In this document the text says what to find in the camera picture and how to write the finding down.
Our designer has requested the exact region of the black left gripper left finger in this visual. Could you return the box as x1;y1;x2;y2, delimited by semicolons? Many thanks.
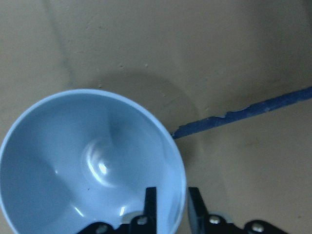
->
78;187;156;234

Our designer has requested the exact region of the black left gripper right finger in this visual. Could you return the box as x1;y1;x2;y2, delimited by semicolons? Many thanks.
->
188;187;286;234

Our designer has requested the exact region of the blue bowl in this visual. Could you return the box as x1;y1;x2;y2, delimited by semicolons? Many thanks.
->
0;89;186;234

